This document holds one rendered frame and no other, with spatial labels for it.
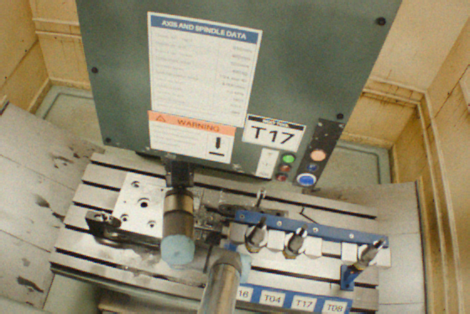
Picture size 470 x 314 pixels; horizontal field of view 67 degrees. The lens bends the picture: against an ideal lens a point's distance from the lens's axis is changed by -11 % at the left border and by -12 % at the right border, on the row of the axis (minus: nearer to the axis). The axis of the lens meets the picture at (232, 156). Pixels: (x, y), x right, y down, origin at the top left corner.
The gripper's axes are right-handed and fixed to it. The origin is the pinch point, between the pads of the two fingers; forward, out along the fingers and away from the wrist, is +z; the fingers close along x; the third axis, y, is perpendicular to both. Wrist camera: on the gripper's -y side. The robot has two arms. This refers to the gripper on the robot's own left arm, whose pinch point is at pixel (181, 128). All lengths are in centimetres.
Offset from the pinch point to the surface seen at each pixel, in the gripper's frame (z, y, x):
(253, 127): -23.0, -31.4, 12.9
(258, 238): -24.4, 15.3, 21.4
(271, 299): -34, 46, 30
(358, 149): 54, 85, 95
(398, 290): -32, 60, 86
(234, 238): -23.2, 18.9, 15.2
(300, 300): -36, 46, 40
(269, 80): -22.4, -42.2, 13.7
